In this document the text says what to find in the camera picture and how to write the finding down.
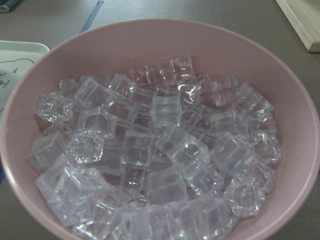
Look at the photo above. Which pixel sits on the pink bowl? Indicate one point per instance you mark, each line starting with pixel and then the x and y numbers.
pixel 117 47

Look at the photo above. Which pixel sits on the clear ice cubes pile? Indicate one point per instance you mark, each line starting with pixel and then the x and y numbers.
pixel 162 153

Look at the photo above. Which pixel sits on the cream bear tray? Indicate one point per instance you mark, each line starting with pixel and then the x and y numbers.
pixel 16 58

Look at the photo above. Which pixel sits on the wooden cutting board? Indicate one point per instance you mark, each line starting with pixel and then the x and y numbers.
pixel 304 17

